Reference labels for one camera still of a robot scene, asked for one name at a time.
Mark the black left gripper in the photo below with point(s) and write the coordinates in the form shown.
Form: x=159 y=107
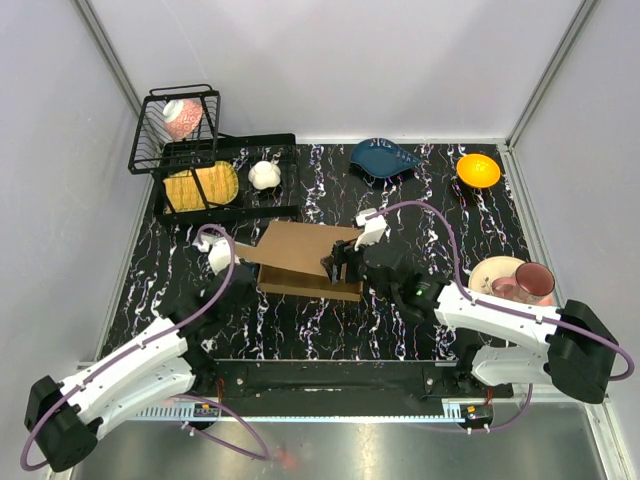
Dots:
x=251 y=296

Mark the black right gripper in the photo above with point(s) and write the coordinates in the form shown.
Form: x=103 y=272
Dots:
x=341 y=253

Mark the brown cardboard box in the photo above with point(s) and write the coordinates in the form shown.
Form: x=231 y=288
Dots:
x=289 y=258

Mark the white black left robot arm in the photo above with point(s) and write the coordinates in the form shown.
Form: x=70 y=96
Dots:
x=66 y=419

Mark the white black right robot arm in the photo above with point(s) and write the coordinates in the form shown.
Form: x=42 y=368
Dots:
x=568 y=348

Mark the dark blue leaf dish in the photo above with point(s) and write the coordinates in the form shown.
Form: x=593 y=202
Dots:
x=382 y=158

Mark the white flower-shaped cup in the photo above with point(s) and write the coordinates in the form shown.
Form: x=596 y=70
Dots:
x=264 y=175

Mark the woven bamboo tray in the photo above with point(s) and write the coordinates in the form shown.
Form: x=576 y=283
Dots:
x=202 y=188

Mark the orange round bowl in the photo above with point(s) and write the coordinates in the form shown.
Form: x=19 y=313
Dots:
x=478 y=171

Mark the pink patterned ceramic bowl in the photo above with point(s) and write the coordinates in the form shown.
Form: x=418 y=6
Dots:
x=181 y=117

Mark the dark red cup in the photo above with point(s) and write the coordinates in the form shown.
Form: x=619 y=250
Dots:
x=534 y=282

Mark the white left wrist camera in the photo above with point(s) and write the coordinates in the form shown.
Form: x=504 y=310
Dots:
x=218 y=251

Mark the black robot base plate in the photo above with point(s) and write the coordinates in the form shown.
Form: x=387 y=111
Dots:
x=422 y=380

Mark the black wire dish rack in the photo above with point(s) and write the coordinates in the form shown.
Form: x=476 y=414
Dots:
x=155 y=153

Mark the aluminium front rail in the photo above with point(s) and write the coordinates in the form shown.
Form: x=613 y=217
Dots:
x=325 y=405

